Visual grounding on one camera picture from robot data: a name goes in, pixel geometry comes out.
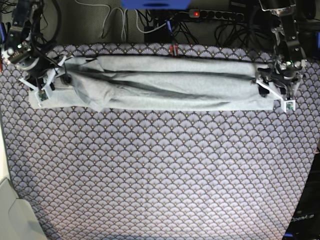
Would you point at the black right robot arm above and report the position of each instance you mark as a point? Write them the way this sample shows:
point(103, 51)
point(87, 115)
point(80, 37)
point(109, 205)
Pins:
point(24, 45)

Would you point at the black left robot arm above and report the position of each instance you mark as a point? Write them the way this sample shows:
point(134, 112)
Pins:
point(283, 26)

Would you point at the light grey T-shirt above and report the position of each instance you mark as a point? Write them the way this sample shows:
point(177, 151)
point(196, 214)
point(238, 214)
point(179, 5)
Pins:
point(157, 83)

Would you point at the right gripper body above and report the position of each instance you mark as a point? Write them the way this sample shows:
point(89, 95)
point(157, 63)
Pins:
point(27, 60)

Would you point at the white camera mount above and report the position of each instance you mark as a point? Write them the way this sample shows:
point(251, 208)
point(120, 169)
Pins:
point(44, 93)
point(287, 99)

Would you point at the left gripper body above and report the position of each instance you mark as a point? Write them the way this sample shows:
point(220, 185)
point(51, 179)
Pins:
point(287, 75)

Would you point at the black power adapter box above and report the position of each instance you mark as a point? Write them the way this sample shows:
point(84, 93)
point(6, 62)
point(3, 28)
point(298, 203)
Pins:
point(161, 36)

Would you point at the black power strip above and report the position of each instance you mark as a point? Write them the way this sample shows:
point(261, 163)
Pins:
point(216, 15)

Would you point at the blue mount plate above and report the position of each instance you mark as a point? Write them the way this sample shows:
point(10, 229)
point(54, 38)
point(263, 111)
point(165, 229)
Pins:
point(156, 4)

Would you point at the fan-patterned grey tablecloth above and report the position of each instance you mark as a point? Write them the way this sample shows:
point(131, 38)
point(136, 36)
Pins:
point(123, 174)

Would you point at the red table clamp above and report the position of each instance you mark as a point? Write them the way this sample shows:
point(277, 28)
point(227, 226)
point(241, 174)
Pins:
point(174, 50)

